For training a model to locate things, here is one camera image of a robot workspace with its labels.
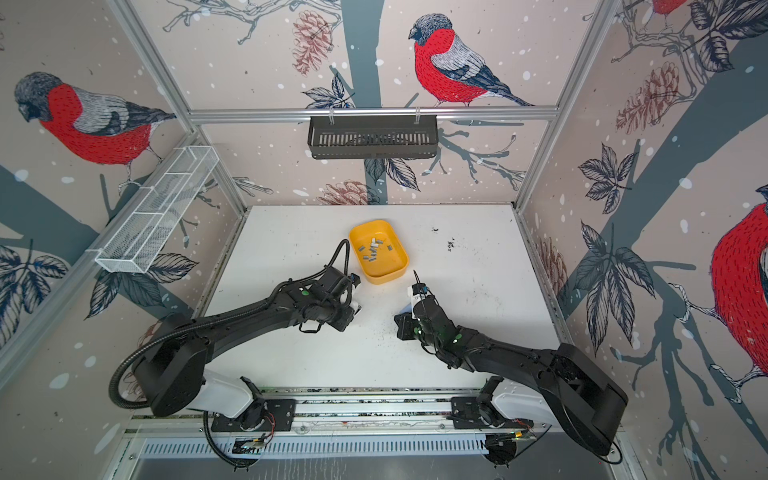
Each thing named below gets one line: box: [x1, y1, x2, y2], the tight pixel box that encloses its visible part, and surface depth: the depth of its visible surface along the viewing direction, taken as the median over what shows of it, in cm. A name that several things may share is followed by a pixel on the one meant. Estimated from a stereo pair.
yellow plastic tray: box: [350, 220, 408, 285], surface depth 109 cm
